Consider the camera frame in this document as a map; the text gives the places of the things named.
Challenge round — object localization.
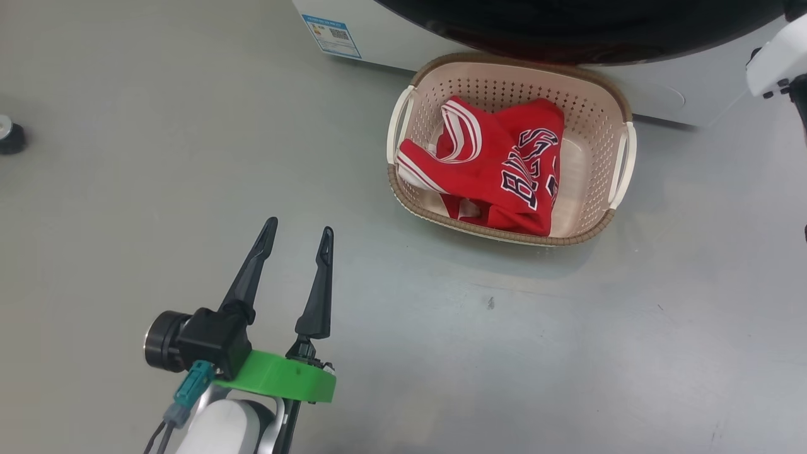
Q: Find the white front-load washing machine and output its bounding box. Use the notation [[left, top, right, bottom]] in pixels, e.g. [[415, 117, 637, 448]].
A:
[[291, 0, 790, 128]]

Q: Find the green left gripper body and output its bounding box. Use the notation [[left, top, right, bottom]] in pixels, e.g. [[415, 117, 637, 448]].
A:
[[213, 349, 337, 405]]

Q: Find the washing machine glass door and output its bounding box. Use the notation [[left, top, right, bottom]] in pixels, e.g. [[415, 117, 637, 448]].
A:
[[374, 0, 790, 66]]

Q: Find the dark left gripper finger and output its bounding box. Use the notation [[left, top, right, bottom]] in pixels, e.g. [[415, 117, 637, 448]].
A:
[[294, 226, 334, 341], [219, 217, 279, 323]]

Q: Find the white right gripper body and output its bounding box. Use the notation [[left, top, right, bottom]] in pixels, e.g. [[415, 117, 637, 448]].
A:
[[745, 15, 807, 100]]

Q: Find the red basketball jersey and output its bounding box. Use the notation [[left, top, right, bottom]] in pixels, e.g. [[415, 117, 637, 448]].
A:
[[395, 95, 566, 238]]

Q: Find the cream perforated laundry basket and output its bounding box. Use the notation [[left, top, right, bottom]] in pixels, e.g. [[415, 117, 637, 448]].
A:
[[385, 52, 638, 247]]

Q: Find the black caster wheel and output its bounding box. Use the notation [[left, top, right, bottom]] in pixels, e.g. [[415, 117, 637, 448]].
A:
[[0, 114, 28, 156]]

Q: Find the blue energy label sticker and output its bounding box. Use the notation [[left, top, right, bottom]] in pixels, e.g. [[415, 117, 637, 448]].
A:
[[301, 13, 363, 61]]

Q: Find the black cylinder on left gripper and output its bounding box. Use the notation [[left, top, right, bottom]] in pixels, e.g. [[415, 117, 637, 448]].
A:
[[143, 310, 190, 373]]

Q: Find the left cable with teal connector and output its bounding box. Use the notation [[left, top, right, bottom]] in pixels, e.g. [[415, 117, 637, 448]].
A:
[[143, 360, 216, 454]]

